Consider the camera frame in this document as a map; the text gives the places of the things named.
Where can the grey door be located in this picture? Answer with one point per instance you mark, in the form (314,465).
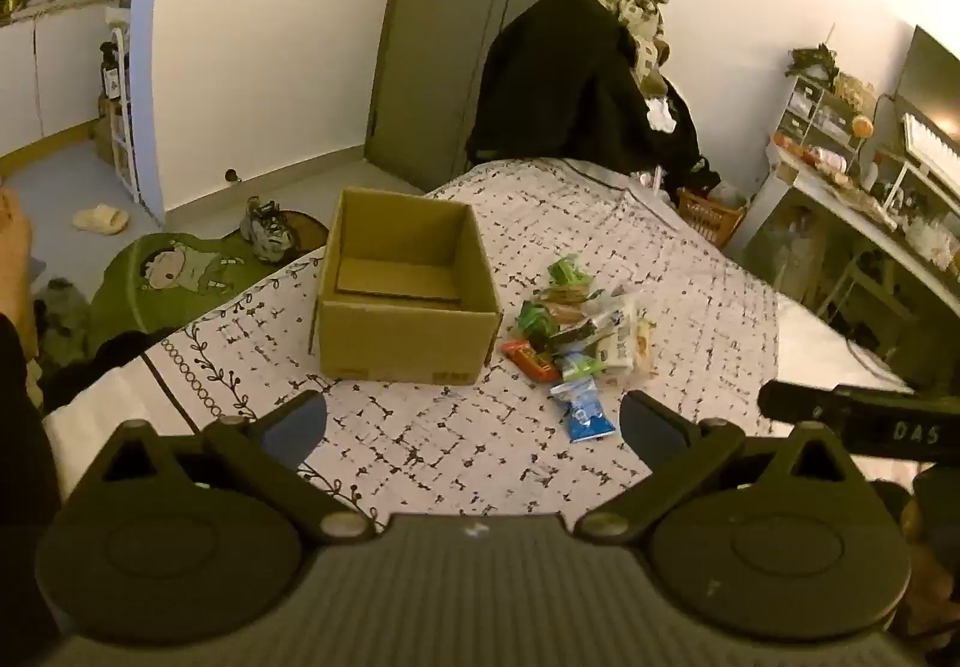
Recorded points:
(435,75)

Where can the person's dark clothing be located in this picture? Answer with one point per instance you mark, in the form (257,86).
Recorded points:
(26,487)

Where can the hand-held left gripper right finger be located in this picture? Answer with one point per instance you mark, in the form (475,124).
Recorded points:
(649,427)

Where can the white keyboard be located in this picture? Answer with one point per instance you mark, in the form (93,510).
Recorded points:
(930,142)

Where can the beige slipper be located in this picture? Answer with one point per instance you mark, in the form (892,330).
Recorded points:
(101,218)

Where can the small green snack packet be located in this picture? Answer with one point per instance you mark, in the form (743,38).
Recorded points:
(568,271)

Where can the person's bare foot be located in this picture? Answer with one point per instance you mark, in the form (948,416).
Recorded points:
(15,262)

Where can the black cloth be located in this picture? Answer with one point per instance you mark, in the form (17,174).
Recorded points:
(97,363)

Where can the computer monitor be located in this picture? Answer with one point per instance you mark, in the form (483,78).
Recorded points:
(934,82)

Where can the orange basket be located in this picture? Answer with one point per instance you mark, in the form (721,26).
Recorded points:
(709,215)

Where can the grey fluffy cloth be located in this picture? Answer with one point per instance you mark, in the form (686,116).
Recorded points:
(56,318)

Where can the orange ball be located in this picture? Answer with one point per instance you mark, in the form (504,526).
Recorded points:
(862,127)

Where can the white cloth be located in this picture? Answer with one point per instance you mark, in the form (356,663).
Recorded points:
(661,112)

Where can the large green snack packet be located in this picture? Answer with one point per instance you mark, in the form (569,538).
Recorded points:
(534,320)

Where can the blue snack packet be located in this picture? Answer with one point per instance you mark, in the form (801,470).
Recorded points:
(583,410)

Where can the white kitchen cabinet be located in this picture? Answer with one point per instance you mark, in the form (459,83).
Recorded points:
(52,67)

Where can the clear white-label snack packet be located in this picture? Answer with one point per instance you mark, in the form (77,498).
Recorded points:
(622,337)

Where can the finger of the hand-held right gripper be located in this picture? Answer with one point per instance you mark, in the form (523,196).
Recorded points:
(862,423)

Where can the white patterned blanket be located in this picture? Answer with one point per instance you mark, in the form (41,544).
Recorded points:
(675,262)

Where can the cardboard box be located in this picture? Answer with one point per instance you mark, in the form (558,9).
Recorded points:
(397,344)

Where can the green cartoon rug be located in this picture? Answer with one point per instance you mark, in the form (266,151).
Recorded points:
(180,277)

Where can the clear drawer organizer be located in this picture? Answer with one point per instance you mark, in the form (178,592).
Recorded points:
(814,112)

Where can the green plant decoration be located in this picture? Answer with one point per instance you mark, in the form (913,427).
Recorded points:
(814,63)

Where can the grey sneakers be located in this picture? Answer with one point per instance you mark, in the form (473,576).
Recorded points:
(266,228)

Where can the white desk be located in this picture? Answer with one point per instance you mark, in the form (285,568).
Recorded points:
(862,228)

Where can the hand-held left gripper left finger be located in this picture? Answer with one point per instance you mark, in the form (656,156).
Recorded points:
(296,423)

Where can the orange snack packet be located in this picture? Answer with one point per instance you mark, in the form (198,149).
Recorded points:
(529,359)

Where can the black jacket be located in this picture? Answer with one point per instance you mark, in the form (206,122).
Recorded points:
(555,82)

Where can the camouflage cloth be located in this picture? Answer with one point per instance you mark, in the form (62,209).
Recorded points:
(634,0)

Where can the brown round mat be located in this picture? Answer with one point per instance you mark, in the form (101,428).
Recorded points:
(309,230)

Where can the white storage rack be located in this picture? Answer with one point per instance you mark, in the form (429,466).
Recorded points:
(120,112)

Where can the dark clear snack packet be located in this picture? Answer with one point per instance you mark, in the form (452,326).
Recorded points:
(574,335)

